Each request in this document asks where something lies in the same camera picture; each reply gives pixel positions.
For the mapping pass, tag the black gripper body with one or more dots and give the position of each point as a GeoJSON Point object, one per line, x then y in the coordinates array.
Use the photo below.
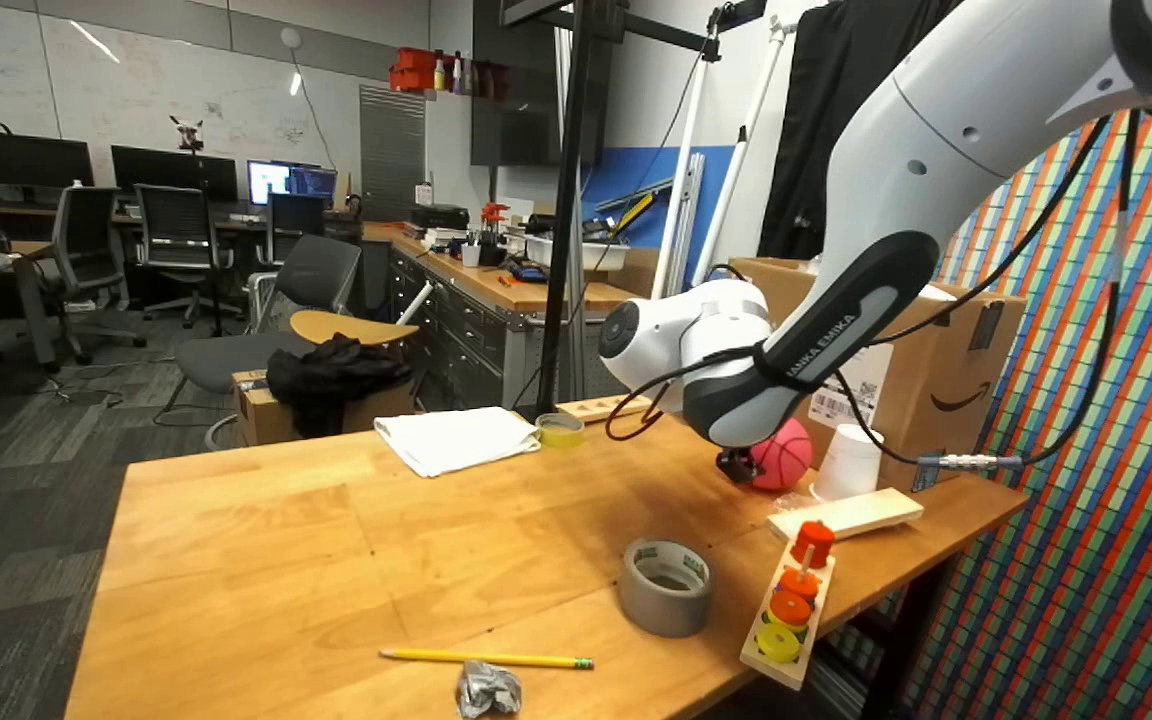
{"type": "Point", "coordinates": [738, 466]}

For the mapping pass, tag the red toy basketball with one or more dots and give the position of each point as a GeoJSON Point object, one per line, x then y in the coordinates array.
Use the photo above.
{"type": "Point", "coordinates": [786, 456]}

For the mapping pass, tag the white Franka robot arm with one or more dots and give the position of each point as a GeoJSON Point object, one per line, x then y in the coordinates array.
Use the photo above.
{"type": "Point", "coordinates": [922, 172]}

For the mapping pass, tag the crumpled grey tape ball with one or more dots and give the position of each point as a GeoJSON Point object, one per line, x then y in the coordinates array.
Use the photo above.
{"type": "Point", "coordinates": [484, 688]}

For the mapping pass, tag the white plastic cup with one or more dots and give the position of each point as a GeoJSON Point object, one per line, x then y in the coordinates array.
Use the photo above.
{"type": "Point", "coordinates": [855, 466]}

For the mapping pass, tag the white plastic-wrapped block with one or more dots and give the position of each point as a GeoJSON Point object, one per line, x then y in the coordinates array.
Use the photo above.
{"type": "Point", "coordinates": [848, 512]}

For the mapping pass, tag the wooden peg stacking board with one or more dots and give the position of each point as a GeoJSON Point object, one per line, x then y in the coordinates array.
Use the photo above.
{"type": "Point", "coordinates": [819, 614]}

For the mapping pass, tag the small yellow tape roll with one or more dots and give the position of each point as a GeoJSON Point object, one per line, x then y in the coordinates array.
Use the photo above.
{"type": "Point", "coordinates": [558, 429]}

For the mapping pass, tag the large brown cardboard box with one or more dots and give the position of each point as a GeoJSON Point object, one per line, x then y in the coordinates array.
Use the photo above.
{"type": "Point", "coordinates": [963, 373]}

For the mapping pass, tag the white paper pad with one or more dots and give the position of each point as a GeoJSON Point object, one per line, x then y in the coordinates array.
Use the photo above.
{"type": "Point", "coordinates": [452, 440]}

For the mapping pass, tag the wooden workbench with drawers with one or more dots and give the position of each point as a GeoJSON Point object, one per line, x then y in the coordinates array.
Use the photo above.
{"type": "Point", "coordinates": [468, 313]}

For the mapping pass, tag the blue board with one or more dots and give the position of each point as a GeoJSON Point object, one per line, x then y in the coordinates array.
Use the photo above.
{"type": "Point", "coordinates": [629, 172]}

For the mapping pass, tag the yellow pencil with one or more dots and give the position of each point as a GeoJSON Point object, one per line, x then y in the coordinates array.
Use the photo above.
{"type": "Point", "coordinates": [480, 659]}

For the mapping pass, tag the black bag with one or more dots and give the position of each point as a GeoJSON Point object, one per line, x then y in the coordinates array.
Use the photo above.
{"type": "Point", "coordinates": [323, 382]}

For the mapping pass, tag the round wooden stool top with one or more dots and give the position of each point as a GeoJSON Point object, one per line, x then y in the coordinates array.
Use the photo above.
{"type": "Point", "coordinates": [337, 327]}

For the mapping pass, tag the grey office chair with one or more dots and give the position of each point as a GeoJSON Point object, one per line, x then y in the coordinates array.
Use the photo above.
{"type": "Point", "coordinates": [311, 272]}

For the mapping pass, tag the low cardboard box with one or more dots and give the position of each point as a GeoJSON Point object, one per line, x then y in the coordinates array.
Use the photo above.
{"type": "Point", "coordinates": [257, 412]}

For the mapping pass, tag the red container on shelf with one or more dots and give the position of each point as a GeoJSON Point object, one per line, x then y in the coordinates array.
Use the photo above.
{"type": "Point", "coordinates": [414, 70]}

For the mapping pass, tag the lit blue monitor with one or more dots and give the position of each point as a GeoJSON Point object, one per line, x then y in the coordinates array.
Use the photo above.
{"type": "Point", "coordinates": [288, 180]}

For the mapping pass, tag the black office chair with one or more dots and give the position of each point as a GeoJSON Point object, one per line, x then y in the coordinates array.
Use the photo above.
{"type": "Point", "coordinates": [82, 255]}
{"type": "Point", "coordinates": [179, 240]}

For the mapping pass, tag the wide black monitor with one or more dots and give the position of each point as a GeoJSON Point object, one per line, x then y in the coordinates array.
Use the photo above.
{"type": "Point", "coordinates": [10, 163]}

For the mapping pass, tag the grey duct tape roll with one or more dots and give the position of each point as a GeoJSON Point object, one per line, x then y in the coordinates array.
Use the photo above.
{"type": "Point", "coordinates": [662, 605]}

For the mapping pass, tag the black camera stand pole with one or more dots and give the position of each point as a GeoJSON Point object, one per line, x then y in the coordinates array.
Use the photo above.
{"type": "Point", "coordinates": [572, 133]}

